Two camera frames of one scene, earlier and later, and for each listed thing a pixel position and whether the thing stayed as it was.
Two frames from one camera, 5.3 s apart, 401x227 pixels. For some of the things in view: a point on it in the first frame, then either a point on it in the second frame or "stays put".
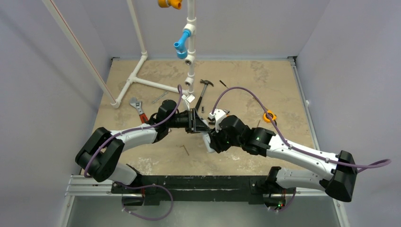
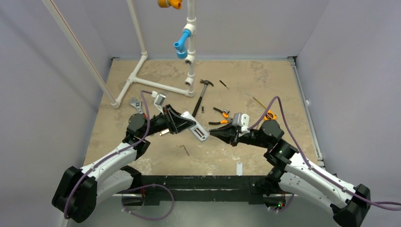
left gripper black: (195, 125) to (176, 123)
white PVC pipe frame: (190, 58) stays put
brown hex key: (186, 150) stays put
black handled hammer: (206, 82) stays put
